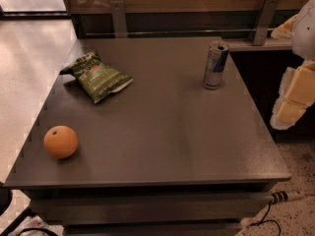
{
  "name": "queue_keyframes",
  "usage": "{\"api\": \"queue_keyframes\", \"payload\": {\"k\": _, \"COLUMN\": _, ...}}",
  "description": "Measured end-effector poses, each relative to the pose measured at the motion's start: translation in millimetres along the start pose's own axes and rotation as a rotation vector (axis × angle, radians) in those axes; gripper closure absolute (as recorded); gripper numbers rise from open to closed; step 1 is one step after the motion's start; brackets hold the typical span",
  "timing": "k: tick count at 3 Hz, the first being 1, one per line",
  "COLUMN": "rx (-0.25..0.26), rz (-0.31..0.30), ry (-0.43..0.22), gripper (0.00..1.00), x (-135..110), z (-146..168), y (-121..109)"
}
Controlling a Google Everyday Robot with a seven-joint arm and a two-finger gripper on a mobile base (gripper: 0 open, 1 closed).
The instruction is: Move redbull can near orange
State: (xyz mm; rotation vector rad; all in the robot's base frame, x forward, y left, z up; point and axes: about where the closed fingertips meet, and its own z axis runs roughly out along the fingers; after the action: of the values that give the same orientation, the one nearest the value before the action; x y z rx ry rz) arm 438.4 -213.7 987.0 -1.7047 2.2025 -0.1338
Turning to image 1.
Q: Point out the black chair base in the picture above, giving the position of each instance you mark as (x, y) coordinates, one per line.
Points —
(6, 197)

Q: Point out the striped cable plug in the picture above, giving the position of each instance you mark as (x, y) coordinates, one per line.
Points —
(286, 196)

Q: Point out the right metal bracket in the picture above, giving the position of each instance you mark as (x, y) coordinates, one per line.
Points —
(264, 20)

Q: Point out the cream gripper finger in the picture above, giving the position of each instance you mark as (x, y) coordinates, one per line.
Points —
(285, 30)
(296, 95)

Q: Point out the left metal bracket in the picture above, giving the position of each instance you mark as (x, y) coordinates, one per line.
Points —
(119, 18)

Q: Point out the orange fruit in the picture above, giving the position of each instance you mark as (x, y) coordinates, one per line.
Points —
(61, 142)

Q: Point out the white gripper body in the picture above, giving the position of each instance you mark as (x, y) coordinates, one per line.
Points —
(305, 29)

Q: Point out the metal bracket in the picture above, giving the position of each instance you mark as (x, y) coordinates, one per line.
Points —
(119, 18)
(264, 20)

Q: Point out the grey drawer cabinet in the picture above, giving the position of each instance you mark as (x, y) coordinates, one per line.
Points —
(163, 157)

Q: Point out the silver blue redbull can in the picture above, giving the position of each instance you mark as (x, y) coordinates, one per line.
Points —
(217, 55)

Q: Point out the green chip bag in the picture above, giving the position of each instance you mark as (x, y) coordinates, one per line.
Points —
(97, 79)

